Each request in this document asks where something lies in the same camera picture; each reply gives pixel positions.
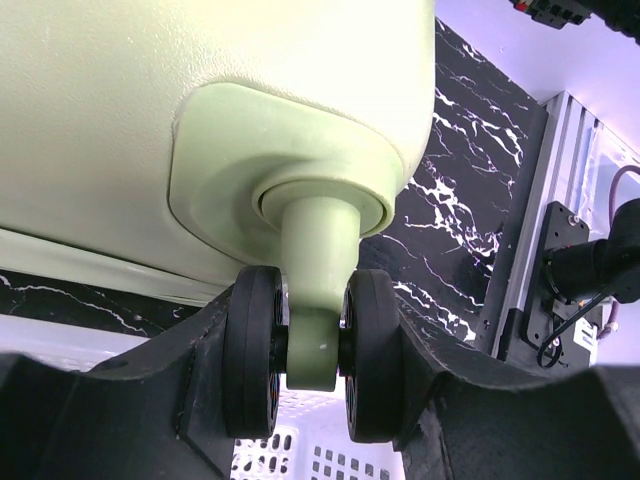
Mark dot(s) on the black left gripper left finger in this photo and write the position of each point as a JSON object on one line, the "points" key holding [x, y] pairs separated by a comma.
{"points": [[153, 412]]}

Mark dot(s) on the white plastic mesh basket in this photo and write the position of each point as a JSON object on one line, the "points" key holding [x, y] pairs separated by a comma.
{"points": [[310, 441]]}

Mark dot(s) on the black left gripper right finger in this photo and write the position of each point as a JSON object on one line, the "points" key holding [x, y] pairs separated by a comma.
{"points": [[468, 415]]}

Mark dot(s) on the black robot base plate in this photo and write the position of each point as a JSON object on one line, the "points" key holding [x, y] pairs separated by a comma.
{"points": [[560, 335]]}

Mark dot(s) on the aluminium frame rail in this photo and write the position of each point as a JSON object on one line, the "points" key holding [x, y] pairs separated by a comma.
{"points": [[555, 169]]}

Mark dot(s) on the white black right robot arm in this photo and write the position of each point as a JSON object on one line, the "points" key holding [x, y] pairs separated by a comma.
{"points": [[576, 268]]}

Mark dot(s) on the green hard-shell suitcase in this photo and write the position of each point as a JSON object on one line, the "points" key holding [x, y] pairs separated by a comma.
{"points": [[181, 146]]}

